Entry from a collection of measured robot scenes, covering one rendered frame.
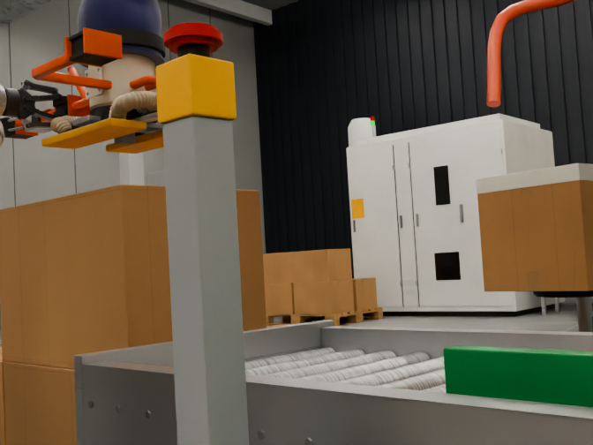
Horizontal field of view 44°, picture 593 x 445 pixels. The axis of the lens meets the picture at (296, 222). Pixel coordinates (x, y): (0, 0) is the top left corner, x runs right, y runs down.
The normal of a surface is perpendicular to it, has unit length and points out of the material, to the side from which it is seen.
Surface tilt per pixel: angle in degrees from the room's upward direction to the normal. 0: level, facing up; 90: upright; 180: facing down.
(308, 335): 90
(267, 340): 90
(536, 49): 90
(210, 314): 90
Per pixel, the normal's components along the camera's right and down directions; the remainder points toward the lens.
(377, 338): -0.70, 0.00
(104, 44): 0.71, -0.07
